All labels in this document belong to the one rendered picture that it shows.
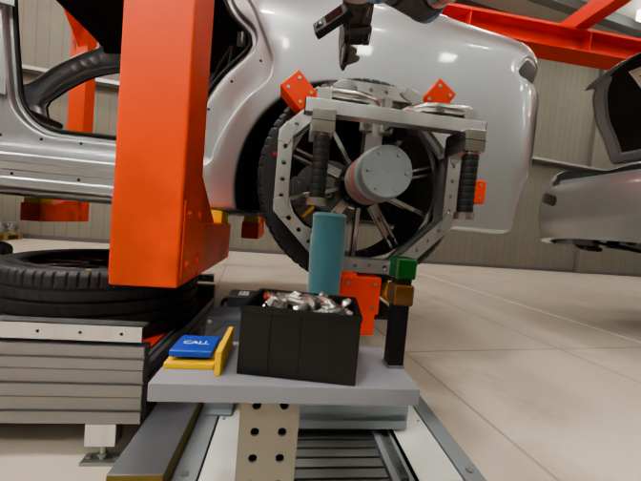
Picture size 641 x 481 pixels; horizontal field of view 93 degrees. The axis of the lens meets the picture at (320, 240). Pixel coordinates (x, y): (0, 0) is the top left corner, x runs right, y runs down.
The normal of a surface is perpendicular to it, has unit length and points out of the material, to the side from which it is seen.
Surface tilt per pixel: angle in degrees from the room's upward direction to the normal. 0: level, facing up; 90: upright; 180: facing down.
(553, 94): 90
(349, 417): 90
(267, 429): 90
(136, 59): 90
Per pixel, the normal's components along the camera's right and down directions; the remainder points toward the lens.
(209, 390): 0.11, 0.06
